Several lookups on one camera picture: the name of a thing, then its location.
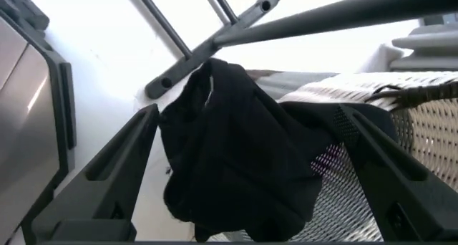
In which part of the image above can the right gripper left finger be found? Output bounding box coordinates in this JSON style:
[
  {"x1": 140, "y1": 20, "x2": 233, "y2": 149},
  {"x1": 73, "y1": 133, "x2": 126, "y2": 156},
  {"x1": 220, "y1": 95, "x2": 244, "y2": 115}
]
[{"x1": 31, "y1": 103, "x2": 160, "y2": 243}]

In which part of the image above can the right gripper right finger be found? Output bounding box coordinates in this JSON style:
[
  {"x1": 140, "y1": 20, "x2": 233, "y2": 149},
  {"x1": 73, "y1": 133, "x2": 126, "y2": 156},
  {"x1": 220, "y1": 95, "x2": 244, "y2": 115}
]
[{"x1": 334, "y1": 103, "x2": 458, "y2": 243}]

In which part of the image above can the black garment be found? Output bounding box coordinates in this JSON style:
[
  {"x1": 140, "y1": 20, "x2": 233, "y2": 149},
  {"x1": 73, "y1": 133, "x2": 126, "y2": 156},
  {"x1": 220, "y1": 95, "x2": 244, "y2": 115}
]
[{"x1": 158, "y1": 57, "x2": 398, "y2": 243}]

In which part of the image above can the white laundry basket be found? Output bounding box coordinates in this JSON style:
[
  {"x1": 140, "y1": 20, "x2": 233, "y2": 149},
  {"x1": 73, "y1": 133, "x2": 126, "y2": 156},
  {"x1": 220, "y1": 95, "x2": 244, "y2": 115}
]
[{"x1": 207, "y1": 71, "x2": 458, "y2": 243}]

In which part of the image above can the black clothes rack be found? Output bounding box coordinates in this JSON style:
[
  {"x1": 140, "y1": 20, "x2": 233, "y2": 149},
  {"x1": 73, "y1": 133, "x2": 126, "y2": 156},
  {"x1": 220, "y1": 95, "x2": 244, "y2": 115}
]
[{"x1": 130, "y1": 0, "x2": 458, "y2": 100}]

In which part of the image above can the beige curtain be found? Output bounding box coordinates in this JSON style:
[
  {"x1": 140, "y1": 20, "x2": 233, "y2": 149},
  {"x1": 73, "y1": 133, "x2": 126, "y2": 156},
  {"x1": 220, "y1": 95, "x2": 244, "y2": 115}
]
[{"x1": 357, "y1": 14, "x2": 458, "y2": 74}]

